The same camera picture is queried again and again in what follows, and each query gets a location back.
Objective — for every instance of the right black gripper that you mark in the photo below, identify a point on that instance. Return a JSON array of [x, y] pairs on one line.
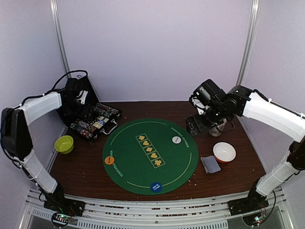
[[196, 124]]

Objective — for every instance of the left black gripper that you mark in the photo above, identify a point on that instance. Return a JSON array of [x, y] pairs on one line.
[[87, 113]]

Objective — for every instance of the white dealer button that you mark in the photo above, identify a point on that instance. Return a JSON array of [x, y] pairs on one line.
[[176, 139]]

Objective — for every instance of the orange big blind button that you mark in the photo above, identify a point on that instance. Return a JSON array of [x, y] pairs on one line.
[[109, 160]]

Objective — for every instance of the blue small blind button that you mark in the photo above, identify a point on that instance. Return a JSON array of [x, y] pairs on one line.
[[156, 187]]

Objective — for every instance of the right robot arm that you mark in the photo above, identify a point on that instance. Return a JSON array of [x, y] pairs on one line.
[[214, 106]]

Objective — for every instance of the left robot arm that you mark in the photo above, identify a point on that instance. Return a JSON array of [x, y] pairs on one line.
[[16, 138]]

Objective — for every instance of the blue Texas Hold'em card deck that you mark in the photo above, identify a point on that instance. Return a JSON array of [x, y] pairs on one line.
[[100, 122]]

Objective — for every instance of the black poker chip case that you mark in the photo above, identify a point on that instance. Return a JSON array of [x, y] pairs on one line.
[[95, 119]]

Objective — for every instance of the back poker chip row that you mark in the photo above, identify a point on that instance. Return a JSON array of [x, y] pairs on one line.
[[107, 111]]

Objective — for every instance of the poker chip row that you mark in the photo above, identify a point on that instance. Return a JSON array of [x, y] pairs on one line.
[[83, 128], [107, 111]]

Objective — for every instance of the middle poker chip row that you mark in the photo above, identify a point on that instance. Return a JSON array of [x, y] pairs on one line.
[[83, 128]]

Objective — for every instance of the cream mug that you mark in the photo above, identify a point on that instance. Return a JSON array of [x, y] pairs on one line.
[[217, 131]]

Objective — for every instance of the white orange bowl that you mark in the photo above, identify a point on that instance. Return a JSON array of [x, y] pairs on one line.
[[224, 152]]

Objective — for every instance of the grey card deck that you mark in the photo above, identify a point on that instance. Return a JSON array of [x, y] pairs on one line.
[[210, 164]]

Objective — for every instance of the lime green bowl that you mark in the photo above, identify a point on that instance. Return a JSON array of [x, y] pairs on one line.
[[64, 144]]

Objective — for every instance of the round green poker mat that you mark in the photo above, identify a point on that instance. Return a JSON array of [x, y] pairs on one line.
[[144, 153]]

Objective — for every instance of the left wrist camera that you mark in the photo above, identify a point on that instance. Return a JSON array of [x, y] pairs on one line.
[[82, 96]]

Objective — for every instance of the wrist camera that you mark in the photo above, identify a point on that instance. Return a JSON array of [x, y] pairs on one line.
[[82, 96], [198, 105]]

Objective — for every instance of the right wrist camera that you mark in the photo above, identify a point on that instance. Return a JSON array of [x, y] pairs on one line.
[[198, 105]]

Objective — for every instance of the front aluminium rail frame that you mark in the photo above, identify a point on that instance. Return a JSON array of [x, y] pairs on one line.
[[198, 213]]

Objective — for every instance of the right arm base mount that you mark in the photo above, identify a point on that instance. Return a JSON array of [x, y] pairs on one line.
[[247, 204]]

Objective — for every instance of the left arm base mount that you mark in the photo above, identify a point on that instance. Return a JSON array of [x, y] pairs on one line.
[[68, 206]]

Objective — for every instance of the right aluminium frame post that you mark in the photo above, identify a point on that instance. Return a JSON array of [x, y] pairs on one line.
[[252, 28]]

